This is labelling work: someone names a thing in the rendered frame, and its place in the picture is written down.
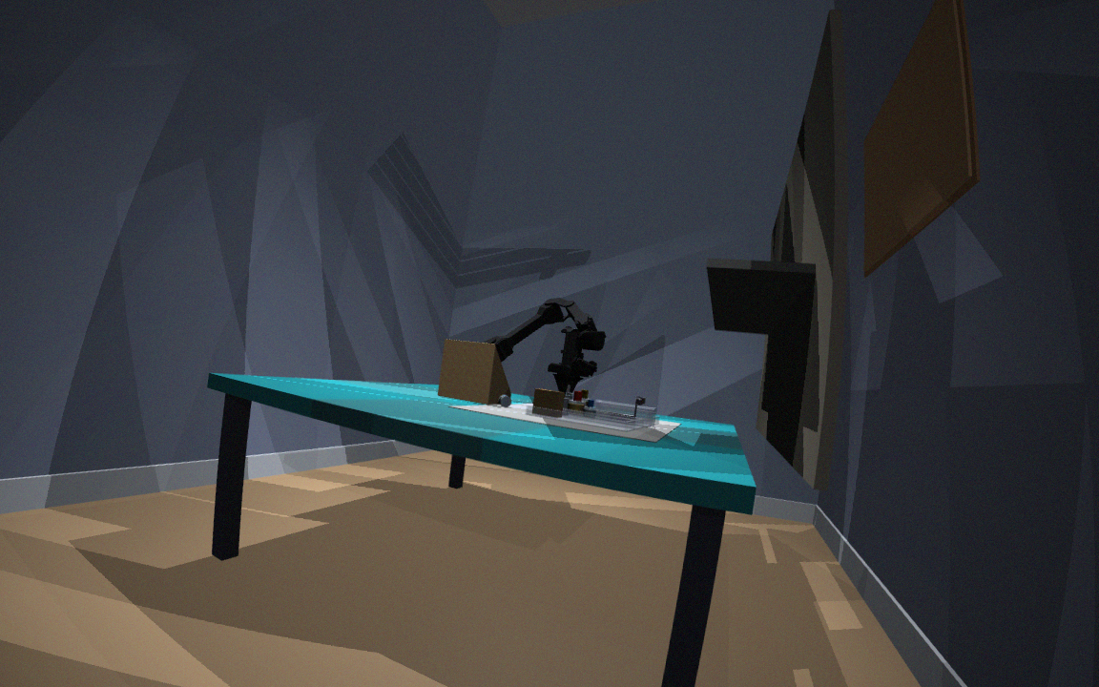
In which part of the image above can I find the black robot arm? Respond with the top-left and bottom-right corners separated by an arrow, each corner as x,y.
484,298 -> 607,376

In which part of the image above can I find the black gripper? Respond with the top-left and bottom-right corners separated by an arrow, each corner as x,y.
548,347 -> 589,395

